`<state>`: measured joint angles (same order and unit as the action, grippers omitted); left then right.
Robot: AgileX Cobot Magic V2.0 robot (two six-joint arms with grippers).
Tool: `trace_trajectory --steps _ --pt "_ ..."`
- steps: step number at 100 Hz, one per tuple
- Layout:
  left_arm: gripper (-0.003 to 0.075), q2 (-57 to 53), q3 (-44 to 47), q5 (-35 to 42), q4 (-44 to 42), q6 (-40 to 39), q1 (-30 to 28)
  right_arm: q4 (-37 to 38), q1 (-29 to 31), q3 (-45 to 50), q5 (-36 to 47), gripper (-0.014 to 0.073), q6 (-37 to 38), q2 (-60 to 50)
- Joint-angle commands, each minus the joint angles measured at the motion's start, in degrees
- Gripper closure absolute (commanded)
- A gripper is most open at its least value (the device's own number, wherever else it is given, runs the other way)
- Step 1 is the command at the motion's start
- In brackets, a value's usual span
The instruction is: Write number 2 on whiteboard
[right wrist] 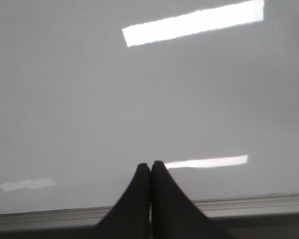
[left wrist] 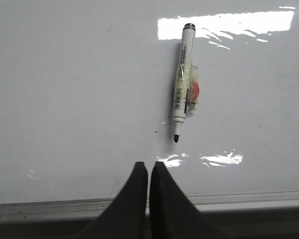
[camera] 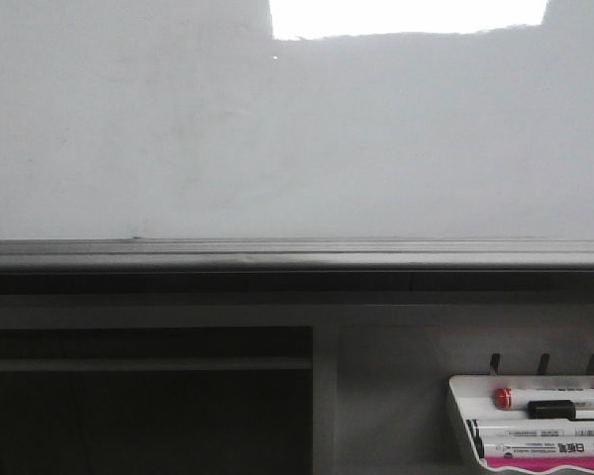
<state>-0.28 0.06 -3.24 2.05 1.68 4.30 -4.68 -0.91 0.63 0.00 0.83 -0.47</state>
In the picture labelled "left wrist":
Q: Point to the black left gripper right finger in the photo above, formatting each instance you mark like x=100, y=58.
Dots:
x=172, y=215

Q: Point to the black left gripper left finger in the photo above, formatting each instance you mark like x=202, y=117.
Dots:
x=124, y=218

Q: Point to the white whiteboard marker with tape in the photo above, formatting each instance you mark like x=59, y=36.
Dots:
x=186, y=91

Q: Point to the white whiteboard with metal frame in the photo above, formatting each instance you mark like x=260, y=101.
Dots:
x=86, y=90

